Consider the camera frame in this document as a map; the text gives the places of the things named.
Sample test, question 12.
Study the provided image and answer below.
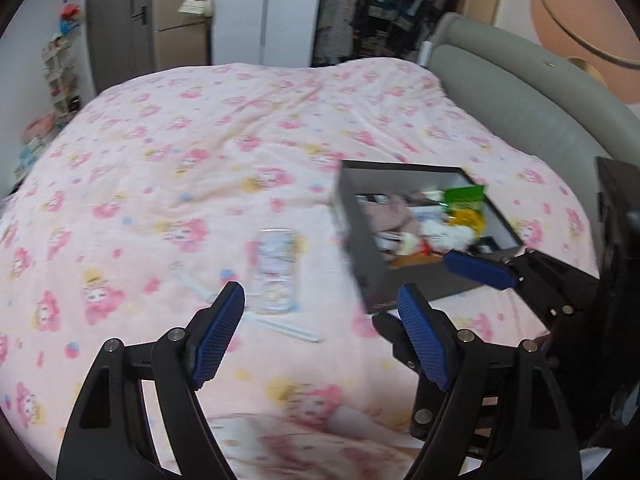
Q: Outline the grey padded headboard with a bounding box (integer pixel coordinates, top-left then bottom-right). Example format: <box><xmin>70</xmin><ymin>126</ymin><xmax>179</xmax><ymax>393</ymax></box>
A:
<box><xmin>427</xmin><ymin>12</ymin><xmax>640</xmax><ymax>281</ymax></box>

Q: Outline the grey door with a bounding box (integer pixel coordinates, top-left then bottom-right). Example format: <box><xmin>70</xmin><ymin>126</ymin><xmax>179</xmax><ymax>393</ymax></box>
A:
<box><xmin>85</xmin><ymin>0</ymin><xmax>161</xmax><ymax>93</ymax></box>

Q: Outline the orange flat item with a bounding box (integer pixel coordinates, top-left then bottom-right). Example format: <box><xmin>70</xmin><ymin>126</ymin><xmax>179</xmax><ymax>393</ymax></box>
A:
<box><xmin>389</xmin><ymin>252</ymin><xmax>443</xmax><ymax>269</ymax></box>

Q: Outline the pink printed blanket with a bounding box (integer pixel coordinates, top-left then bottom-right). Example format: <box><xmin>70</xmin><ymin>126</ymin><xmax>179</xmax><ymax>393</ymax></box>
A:
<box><xmin>0</xmin><ymin>57</ymin><xmax>601</xmax><ymax>480</ymax></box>

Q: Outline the white plastic stick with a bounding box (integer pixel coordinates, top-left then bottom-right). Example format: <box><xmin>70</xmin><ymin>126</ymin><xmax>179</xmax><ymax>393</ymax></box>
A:
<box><xmin>170</xmin><ymin>265</ymin><xmax>217</xmax><ymax>304</ymax></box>
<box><xmin>249</xmin><ymin>312</ymin><xmax>324</xmax><ymax>344</ymax></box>

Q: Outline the pink round lamp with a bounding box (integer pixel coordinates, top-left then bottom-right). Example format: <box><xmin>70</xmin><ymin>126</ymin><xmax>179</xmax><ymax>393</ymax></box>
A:
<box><xmin>530</xmin><ymin>0</ymin><xmax>640</xmax><ymax>106</ymax></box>

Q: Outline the open wardrobe with clothes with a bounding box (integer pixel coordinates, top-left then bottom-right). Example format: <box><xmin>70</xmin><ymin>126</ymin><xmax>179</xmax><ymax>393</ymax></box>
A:
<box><xmin>312</xmin><ymin>0</ymin><xmax>466</xmax><ymax>68</ymax></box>

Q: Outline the white plush toy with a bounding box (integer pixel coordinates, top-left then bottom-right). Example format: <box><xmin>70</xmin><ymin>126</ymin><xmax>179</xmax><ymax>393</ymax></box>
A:
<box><xmin>420</xmin><ymin>220</ymin><xmax>476</xmax><ymax>252</ymax></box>

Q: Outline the white handbag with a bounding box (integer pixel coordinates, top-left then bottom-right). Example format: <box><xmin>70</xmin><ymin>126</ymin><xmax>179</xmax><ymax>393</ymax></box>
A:
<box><xmin>177</xmin><ymin>0</ymin><xmax>216</xmax><ymax>17</ymax></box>

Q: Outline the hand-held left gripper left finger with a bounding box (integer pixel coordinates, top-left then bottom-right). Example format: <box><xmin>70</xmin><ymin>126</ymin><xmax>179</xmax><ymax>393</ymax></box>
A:
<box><xmin>57</xmin><ymin>281</ymin><xmax>246</xmax><ymax>480</ymax></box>

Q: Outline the beige cabinet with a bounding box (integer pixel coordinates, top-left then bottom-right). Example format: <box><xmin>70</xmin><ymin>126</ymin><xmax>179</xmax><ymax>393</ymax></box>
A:
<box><xmin>152</xmin><ymin>0</ymin><xmax>217</xmax><ymax>73</ymax></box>

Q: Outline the black cardboard box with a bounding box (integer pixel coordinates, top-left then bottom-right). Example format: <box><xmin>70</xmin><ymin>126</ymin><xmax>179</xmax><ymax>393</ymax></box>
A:
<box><xmin>327</xmin><ymin>159</ymin><xmax>526</xmax><ymax>315</ymax></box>

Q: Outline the wall shelf with toys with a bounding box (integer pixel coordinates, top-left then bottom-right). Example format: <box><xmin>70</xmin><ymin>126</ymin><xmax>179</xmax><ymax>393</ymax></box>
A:
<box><xmin>19</xmin><ymin>2</ymin><xmax>83</xmax><ymax>181</ymax></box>

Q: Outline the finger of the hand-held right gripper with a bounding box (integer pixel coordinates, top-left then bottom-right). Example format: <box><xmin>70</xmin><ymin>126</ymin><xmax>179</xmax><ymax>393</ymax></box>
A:
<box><xmin>442</xmin><ymin>247</ymin><xmax>601</xmax><ymax>335</ymax></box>
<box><xmin>372</xmin><ymin>310</ymin><xmax>453</xmax><ymax>445</ymax></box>

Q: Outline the yellow packet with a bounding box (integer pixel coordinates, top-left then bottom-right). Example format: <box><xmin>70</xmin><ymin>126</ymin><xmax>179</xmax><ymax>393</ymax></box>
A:
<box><xmin>447</xmin><ymin>208</ymin><xmax>486</xmax><ymax>234</ymax></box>

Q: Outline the clear printed pouch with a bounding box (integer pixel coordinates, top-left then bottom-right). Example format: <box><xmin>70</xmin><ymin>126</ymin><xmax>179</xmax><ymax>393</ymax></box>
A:
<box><xmin>252</xmin><ymin>227</ymin><xmax>302</xmax><ymax>316</ymax></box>

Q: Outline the white wardrobe door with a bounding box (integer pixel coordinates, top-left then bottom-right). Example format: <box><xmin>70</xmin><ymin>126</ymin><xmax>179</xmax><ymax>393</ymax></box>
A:
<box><xmin>212</xmin><ymin>0</ymin><xmax>326</xmax><ymax>68</ymax></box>

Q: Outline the green snack packet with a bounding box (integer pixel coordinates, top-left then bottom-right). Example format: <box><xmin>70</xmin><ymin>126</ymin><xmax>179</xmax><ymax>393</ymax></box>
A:
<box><xmin>442</xmin><ymin>185</ymin><xmax>487</xmax><ymax>213</ymax></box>

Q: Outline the light pink garment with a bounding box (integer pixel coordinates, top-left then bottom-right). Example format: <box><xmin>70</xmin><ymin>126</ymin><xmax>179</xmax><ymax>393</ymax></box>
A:
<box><xmin>357</xmin><ymin>195</ymin><xmax>418</xmax><ymax>241</ymax></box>

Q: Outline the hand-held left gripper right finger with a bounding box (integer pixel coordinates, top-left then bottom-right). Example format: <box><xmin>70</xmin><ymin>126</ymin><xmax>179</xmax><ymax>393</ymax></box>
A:
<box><xmin>397</xmin><ymin>283</ymin><xmax>583</xmax><ymax>480</ymax></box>

